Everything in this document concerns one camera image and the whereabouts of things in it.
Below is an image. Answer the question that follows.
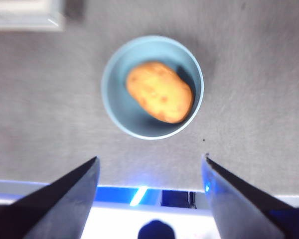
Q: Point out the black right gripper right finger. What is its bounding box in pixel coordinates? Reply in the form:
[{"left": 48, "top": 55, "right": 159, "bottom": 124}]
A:
[{"left": 201, "top": 153, "right": 299, "bottom": 239}]

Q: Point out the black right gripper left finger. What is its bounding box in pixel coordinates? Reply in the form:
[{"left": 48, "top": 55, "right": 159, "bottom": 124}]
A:
[{"left": 0, "top": 156, "right": 100, "bottom": 239}]

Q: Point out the blue ribbed bowl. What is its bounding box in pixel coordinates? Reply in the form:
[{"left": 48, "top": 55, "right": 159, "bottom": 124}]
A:
[{"left": 101, "top": 35, "right": 204, "bottom": 140}]

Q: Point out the brown potato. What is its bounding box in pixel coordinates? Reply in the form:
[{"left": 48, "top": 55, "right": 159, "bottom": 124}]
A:
[{"left": 126, "top": 61, "right": 195, "bottom": 124}]

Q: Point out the cream Toshiba toaster oven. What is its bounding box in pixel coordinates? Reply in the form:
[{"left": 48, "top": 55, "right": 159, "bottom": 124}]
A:
[{"left": 0, "top": 0, "right": 65, "bottom": 32}]

